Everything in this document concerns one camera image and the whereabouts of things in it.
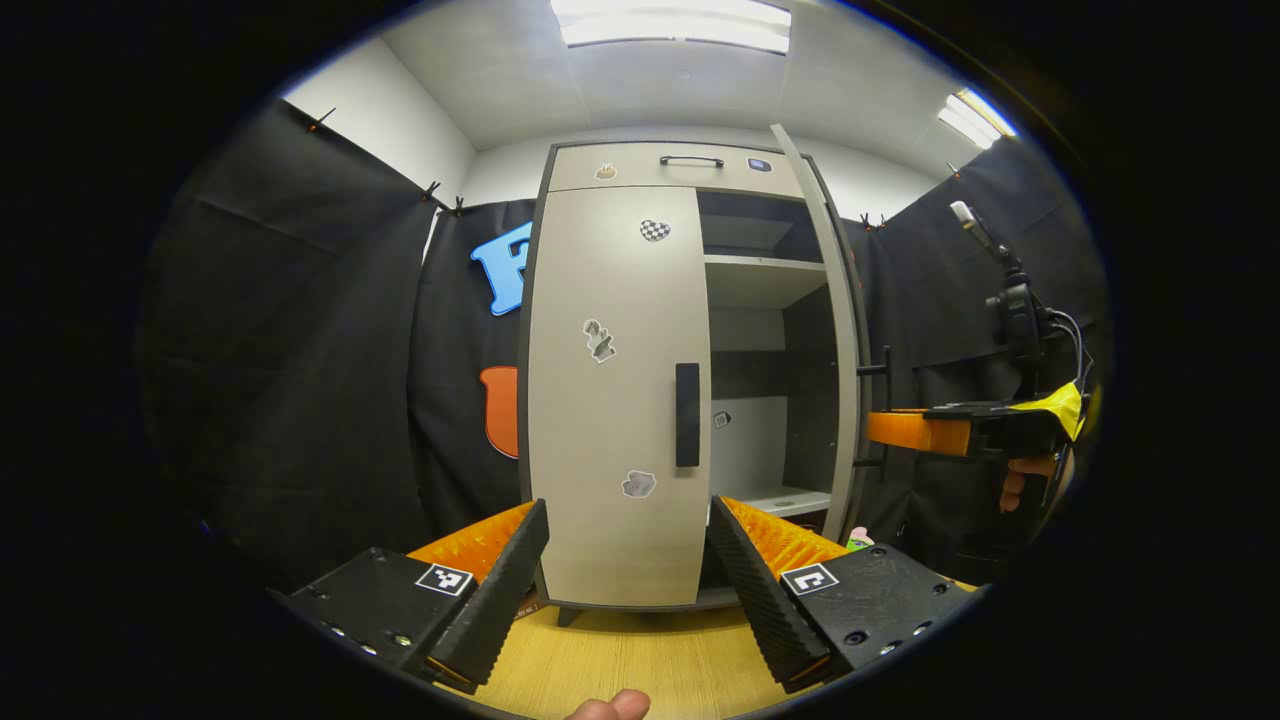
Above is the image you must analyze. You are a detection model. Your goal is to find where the grey double-door shoe cabinet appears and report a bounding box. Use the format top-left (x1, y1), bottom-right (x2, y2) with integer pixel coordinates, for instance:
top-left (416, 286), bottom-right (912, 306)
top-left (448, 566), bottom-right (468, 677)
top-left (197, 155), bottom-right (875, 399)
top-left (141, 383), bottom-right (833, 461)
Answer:
top-left (517, 140), bottom-right (867, 628)

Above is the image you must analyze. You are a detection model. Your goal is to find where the grey cabinet door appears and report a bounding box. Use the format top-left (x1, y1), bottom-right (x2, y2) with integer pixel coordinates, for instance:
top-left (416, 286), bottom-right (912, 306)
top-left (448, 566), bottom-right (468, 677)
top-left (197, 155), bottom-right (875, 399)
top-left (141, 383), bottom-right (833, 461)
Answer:
top-left (770, 123), bottom-right (892, 547)
top-left (527, 185), bottom-right (713, 609)

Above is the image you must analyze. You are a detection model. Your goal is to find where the small ceiling light panel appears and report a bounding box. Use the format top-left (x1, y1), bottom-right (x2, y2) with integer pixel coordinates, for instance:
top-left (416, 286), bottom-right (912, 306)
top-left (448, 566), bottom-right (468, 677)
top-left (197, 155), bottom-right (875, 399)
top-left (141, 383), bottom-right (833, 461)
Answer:
top-left (937, 88), bottom-right (1019, 152)

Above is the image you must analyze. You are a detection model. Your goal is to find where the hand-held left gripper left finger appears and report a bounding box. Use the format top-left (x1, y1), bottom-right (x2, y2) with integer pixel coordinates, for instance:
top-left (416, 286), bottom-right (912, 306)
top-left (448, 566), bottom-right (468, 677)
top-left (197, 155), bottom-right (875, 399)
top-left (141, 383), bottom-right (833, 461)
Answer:
top-left (268, 498), bottom-right (551, 698)

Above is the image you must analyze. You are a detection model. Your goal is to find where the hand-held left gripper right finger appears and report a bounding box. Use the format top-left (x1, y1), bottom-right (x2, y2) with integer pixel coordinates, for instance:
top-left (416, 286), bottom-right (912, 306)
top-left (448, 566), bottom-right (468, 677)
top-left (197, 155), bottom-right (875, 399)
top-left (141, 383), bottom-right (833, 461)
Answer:
top-left (706, 495), bottom-right (986, 696)

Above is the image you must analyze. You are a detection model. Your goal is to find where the large ceiling light panel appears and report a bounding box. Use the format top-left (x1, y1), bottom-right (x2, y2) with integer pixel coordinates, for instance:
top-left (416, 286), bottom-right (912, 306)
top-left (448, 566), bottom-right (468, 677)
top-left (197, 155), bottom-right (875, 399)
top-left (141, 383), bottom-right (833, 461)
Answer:
top-left (548, 0), bottom-right (794, 55)

